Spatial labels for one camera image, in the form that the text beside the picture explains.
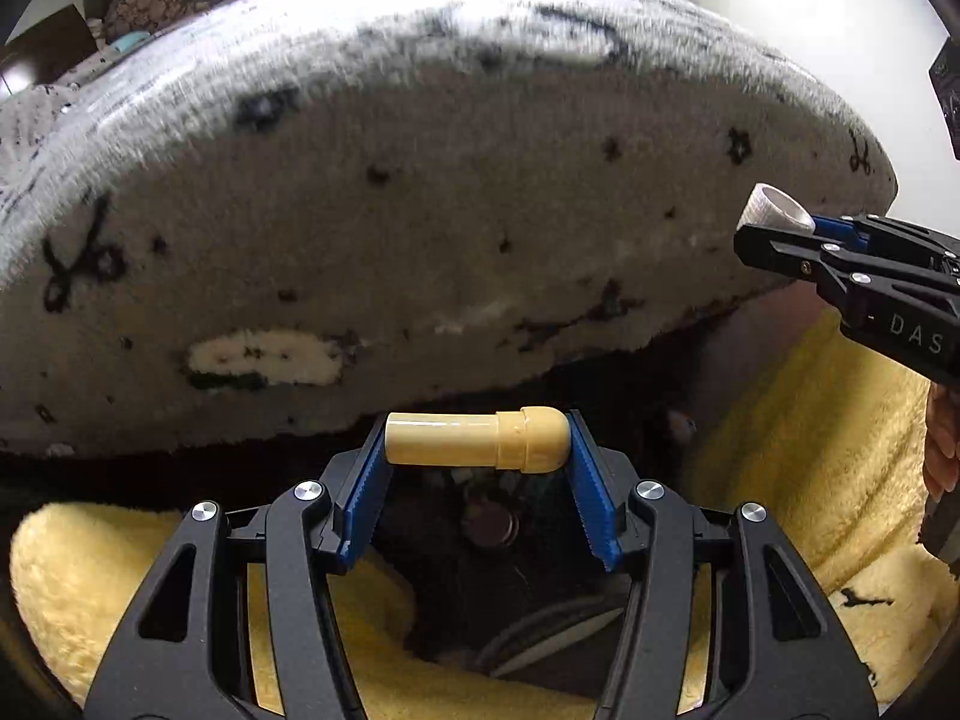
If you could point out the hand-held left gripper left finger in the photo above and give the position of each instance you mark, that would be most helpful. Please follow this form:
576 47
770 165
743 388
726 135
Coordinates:
360 514

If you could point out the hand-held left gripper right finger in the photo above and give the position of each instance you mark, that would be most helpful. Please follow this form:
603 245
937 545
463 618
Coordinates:
592 499

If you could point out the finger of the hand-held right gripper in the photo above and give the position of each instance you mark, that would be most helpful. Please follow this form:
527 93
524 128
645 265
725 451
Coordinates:
832 227
780 251

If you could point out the cream plastic tube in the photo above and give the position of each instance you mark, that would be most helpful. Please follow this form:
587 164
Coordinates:
450 439

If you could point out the person's right hand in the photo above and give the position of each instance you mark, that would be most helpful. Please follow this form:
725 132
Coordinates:
943 442

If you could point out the round metal disc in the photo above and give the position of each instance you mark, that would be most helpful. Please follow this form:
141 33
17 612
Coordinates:
491 526

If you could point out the yellow fluffy blanket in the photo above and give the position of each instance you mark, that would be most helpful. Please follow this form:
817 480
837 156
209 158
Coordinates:
810 427

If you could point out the grey patterned fleece blanket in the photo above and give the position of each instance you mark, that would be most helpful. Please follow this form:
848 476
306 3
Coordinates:
450 202

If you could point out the brown board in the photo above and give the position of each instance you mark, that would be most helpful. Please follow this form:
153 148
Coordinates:
45 45

